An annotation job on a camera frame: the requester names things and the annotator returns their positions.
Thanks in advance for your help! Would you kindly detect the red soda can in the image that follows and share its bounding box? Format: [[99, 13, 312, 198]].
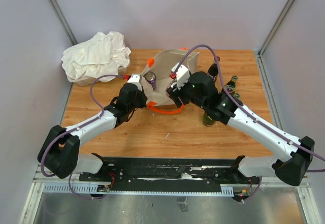
[[166, 81, 177, 99]]

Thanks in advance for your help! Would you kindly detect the purple soda can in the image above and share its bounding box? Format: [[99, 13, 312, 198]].
[[144, 72, 157, 90]]

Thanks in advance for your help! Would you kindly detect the glass cola bottle red cap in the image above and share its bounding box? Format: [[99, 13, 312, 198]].
[[207, 56, 220, 82]]

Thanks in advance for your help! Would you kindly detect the green glass bottle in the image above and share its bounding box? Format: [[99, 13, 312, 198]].
[[202, 113, 216, 127], [233, 93, 240, 99], [225, 75, 238, 94]]

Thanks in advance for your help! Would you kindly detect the white canvas tote bag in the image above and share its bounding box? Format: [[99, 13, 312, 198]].
[[141, 49, 199, 106]]

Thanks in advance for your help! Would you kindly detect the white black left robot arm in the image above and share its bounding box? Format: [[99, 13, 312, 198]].
[[37, 82, 147, 181]]

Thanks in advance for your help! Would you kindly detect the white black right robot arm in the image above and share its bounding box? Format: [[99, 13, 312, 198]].
[[166, 72, 315, 186]]

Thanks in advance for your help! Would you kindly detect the crumpled white cloth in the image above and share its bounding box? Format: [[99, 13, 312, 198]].
[[61, 31, 131, 82]]

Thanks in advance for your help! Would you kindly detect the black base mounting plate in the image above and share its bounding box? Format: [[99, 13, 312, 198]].
[[79, 157, 259, 185]]

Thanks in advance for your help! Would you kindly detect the orange bag handle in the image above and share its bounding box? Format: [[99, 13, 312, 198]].
[[147, 101, 184, 115]]

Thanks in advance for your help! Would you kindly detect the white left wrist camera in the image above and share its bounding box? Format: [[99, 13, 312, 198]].
[[127, 74, 143, 91]]

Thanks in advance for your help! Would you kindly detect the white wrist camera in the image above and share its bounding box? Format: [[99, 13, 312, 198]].
[[127, 74, 143, 91], [171, 63, 190, 89]]

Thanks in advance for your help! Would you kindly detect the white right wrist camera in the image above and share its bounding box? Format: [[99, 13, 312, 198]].
[[171, 63, 190, 89]]

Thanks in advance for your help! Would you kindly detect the grey slotted cable duct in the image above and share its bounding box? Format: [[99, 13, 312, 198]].
[[42, 182, 234, 197]]

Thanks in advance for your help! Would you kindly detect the aluminium frame post left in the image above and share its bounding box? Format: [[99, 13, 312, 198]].
[[48, 0, 77, 45]]

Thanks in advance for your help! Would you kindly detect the aluminium frame post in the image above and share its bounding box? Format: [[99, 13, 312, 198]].
[[48, 0, 77, 45], [259, 0, 309, 56]]

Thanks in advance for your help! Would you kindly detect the aluminium frame post right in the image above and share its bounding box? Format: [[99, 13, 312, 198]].
[[259, 0, 309, 56]]

